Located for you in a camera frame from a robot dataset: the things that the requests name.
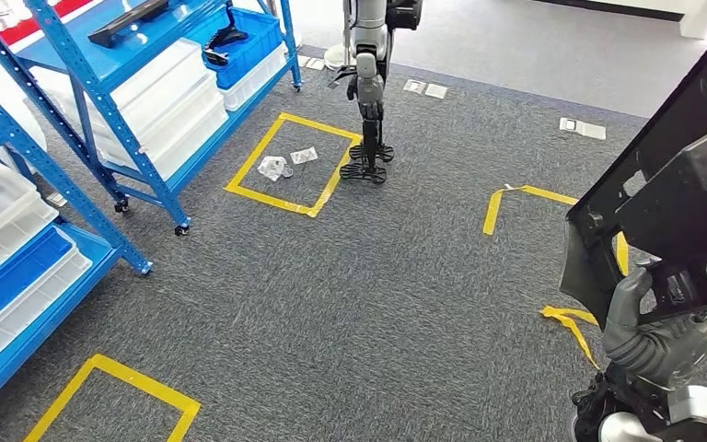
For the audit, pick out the blue metal shelf rack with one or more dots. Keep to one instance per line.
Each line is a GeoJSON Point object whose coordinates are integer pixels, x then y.
{"type": "Point", "coordinates": [164, 36]}
{"type": "Point", "coordinates": [100, 247]}

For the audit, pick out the black plastic frame part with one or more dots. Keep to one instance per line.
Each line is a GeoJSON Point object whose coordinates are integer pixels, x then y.
{"type": "Point", "coordinates": [128, 21]}
{"type": "Point", "coordinates": [683, 201]}

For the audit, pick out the yellow floor tape loose end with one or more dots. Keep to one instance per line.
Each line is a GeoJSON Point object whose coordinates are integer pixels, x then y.
{"type": "Point", "coordinates": [530, 194]}

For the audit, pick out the black part in bin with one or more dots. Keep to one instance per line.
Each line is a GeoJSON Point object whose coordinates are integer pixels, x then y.
{"type": "Point", "coordinates": [222, 43]}

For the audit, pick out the white car body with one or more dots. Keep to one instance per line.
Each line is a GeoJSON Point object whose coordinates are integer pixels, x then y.
{"type": "Point", "coordinates": [15, 13]}

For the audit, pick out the white round stand base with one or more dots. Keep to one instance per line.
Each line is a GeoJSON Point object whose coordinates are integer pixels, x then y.
{"type": "Point", "coordinates": [335, 60]}

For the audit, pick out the yellow floor tape square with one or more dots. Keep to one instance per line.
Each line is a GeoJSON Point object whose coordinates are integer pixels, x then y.
{"type": "Point", "coordinates": [320, 126]}
{"type": "Point", "coordinates": [146, 385]}

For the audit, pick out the white floor outlet cover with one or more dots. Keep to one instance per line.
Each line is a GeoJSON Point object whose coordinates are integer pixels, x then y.
{"type": "Point", "coordinates": [414, 86]}
{"type": "Point", "coordinates": [582, 129]}
{"type": "Point", "coordinates": [436, 91]}
{"type": "Point", "coordinates": [312, 63]}

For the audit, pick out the small clear plastic bag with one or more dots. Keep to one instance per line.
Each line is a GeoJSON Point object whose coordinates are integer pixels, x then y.
{"type": "Point", "coordinates": [303, 155]}

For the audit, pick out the grey humanoid robot black legs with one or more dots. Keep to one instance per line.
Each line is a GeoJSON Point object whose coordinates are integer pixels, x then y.
{"type": "Point", "coordinates": [369, 91]}

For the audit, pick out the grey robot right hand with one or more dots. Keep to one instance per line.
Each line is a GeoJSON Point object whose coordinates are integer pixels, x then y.
{"type": "Point", "coordinates": [628, 299]}

